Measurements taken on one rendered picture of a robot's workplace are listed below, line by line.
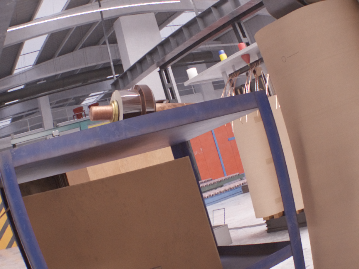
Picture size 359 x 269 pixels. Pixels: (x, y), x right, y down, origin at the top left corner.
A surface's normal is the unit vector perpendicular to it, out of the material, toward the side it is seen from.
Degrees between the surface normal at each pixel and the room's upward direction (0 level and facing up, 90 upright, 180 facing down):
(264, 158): 90
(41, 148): 90
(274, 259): 90
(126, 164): 90
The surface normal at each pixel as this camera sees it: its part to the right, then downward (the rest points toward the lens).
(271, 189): -0.16, -0.04
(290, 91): -0.85, 0.21
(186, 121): 0.45, -0.21
